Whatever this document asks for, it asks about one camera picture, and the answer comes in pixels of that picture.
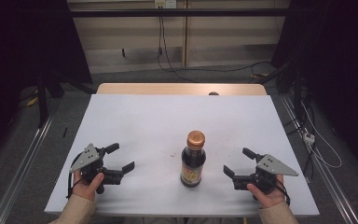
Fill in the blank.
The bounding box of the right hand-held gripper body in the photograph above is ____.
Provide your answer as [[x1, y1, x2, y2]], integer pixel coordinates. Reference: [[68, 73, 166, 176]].
[[232, 153, 299, 195]]

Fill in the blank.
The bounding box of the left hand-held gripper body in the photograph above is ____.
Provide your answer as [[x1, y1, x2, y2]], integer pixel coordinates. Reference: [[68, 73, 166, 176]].
[[69, 143, 125, 194]]

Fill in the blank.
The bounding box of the dark sauce bottle copper cap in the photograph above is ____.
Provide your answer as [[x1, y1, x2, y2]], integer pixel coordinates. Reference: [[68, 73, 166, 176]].
[[180, 130, 207, 189]]

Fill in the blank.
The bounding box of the person's right hand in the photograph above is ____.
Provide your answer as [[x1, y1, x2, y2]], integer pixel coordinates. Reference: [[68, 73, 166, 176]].
[[246, 174, 287, 209]]

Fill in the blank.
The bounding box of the person's left hand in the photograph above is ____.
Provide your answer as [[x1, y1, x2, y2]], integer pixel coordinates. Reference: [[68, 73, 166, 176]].
[[72, 169, 105, 202]]

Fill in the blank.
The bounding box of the white power strip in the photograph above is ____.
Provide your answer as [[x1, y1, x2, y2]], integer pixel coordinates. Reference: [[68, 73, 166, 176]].
[[302, 132, 316, 146]]

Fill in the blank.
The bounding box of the white board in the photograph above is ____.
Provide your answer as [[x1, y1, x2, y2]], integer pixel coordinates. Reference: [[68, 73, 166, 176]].
[[44, 93, 321, 217]]

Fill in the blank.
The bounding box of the black metal stand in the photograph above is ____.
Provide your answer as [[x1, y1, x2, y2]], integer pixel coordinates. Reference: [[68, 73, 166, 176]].
[[35, 72, 98, 129], [255, 60, 307, 125]]

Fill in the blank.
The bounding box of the wooden table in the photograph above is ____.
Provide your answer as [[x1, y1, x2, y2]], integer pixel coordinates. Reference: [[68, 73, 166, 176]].
[[96, 82, 268, 96]]

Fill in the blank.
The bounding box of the dark curtain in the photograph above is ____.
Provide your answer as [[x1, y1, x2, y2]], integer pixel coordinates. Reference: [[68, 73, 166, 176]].
[[271, 0, 358, 171], [0, 0, 93, 160]]

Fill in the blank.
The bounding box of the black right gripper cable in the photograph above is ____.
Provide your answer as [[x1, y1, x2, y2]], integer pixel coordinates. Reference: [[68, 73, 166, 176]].
[[273, 178, 292, 207]]

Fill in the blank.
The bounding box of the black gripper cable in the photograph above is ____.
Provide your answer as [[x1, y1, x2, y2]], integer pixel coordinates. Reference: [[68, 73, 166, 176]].
[[66, 152, 85, 200], [273, 178, 292, 207]]

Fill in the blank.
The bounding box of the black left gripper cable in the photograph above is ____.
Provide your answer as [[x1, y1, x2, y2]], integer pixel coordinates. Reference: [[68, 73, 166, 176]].
[[66, 152, 85, 200]]

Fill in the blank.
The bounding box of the metal floor rail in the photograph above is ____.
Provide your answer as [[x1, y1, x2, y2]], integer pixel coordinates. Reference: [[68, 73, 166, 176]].
[[280, 94, 358, 224], [0, 115, 56, 224]]

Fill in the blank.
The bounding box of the white cable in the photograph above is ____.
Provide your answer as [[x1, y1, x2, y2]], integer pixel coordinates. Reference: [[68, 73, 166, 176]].
[[300, 102, 343, 170]]

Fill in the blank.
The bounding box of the black cable from socket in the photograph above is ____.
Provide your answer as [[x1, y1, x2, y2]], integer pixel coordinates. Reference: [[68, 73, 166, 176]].
[[157, 7, 198, 83]]

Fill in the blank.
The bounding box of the wooden wall post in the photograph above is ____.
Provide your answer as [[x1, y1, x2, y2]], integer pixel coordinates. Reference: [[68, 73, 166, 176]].
[[182, 0, 190, 68]]

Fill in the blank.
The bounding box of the white wall socket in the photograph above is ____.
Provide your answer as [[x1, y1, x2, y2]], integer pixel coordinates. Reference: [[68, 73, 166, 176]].
[[154, 0, 177, 9]]

